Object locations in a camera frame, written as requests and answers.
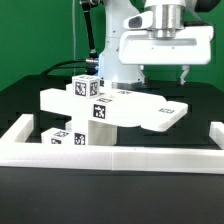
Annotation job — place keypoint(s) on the white long chair part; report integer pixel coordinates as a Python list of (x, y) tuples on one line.
[(103, 90)]

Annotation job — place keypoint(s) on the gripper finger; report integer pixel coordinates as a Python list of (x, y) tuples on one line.
[(185, 71)]

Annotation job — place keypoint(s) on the white chair back part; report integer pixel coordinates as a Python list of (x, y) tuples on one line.
[(117, 107)]

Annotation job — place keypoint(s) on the white U-shaped fence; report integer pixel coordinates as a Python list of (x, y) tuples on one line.
[(16, 151)]

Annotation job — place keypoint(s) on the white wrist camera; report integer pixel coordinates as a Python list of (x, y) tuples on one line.
[(139, 22)]

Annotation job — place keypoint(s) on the white chair seat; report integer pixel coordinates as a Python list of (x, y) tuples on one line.
[(87, 132)]

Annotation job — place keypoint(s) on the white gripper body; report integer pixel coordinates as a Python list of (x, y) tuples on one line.
[(190, 46)]

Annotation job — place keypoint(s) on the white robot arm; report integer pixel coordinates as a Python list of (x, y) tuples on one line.
[(166, 32)]

